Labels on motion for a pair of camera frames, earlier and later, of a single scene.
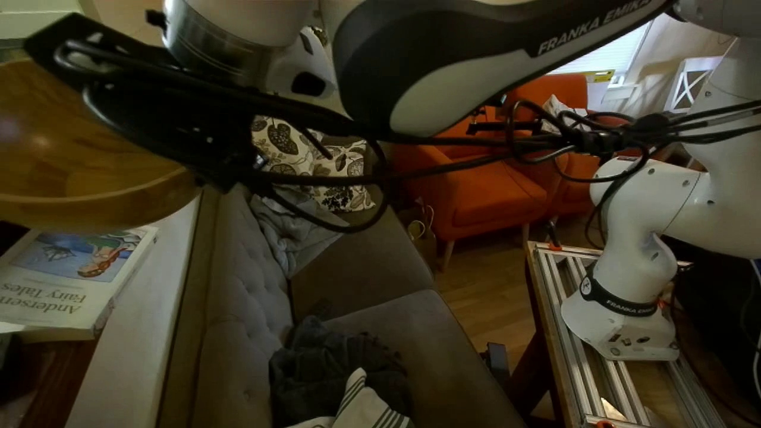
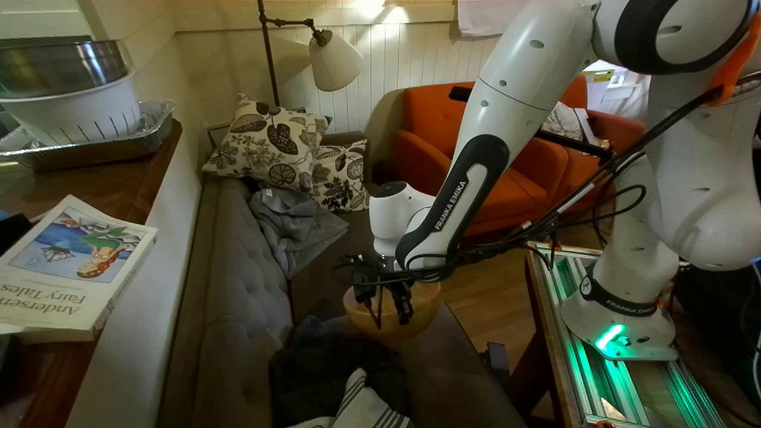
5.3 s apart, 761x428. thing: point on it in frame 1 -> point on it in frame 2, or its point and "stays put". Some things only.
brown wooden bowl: x=61 y=168 -> x=424 y=303
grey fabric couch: x=233 y=300 stays put
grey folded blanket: x=296 y=239 stays put
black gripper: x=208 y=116 -> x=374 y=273
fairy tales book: x=58 y=283 stays put
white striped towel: x=360 y=408 stays put
